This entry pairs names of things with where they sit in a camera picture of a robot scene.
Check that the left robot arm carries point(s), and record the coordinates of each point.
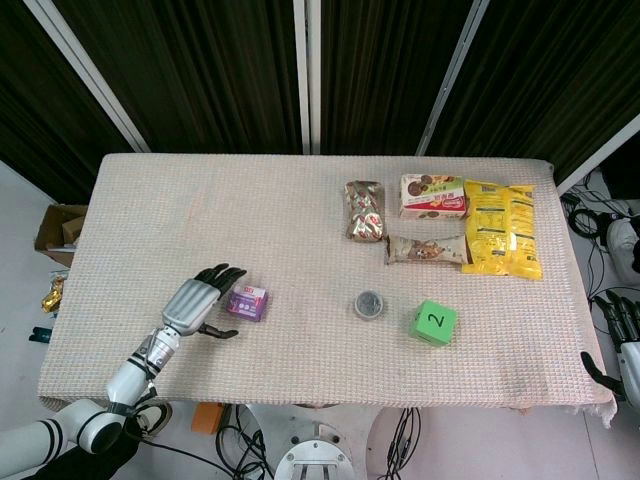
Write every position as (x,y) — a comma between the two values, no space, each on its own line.
(100,400)

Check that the beige waffle tablecloth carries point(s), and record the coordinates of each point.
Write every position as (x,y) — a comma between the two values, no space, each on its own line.
(320,285)

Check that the small purple box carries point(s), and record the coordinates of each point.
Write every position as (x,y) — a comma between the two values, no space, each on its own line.
(248,303)

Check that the gold foil snack pack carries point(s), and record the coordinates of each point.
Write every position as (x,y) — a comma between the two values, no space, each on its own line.
(366,210)

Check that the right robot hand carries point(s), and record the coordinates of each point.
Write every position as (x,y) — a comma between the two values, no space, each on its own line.
(617,320)

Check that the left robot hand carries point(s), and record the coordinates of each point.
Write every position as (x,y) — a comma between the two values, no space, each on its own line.
(187,304)

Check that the orange box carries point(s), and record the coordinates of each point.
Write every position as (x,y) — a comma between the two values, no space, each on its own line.
(207,417)

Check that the dark small device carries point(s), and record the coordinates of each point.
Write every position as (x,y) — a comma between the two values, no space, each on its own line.
(40,334)

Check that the brown snack bar wrapper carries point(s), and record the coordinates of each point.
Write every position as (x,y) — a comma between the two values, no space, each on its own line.
(426,248)

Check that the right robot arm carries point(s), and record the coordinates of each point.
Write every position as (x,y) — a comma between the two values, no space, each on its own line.
(631,370)

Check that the green numbered foam cube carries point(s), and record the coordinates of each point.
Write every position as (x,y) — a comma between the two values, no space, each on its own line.
(433,322)

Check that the clear round container of pins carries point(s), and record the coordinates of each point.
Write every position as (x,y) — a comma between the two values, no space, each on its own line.
(369,304)

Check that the cookie box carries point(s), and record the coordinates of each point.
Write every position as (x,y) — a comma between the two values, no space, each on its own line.
(433,196)

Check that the cardboard box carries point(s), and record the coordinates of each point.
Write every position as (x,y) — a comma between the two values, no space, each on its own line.
(59,232)

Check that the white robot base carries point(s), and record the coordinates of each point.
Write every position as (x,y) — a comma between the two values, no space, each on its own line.
(314,455)

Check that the gold wrapper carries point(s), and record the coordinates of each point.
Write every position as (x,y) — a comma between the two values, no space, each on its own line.
(51,295)

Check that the yellow snack bag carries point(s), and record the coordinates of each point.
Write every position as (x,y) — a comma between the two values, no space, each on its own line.
(502,230)

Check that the white folding screen frame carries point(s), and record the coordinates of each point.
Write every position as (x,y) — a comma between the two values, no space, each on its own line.
(305,75)

